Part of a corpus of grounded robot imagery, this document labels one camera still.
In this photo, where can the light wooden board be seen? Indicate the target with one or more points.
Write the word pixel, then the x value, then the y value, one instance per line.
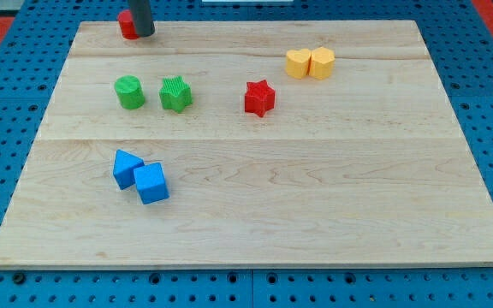
pixel 366 169

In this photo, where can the red star block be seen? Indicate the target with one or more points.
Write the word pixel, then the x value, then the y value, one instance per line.
pixel 259 98

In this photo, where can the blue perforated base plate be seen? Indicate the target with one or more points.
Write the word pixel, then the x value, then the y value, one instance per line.
pixel 457 35

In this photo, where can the blue triangle block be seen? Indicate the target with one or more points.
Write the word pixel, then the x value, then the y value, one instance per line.
pixel 124 165

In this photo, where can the yellow heart block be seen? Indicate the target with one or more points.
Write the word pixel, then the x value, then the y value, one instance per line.
pixel 297 63

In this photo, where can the green star block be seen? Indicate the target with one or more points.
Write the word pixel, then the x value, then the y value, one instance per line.
pixel 175 94

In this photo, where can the blue cube block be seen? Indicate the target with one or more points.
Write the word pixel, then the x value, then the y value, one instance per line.
pixel 150 183

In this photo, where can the green cylinder block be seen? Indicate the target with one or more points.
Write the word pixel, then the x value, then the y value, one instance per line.
pixel 129 92

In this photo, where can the red cylinder block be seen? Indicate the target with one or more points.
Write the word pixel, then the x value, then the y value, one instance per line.
pixel 126 24

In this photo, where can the yellow hexagon block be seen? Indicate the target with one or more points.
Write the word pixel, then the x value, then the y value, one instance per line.
pixel 322 63

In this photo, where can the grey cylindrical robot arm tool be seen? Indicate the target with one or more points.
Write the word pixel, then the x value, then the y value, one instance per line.
pixel 142 17

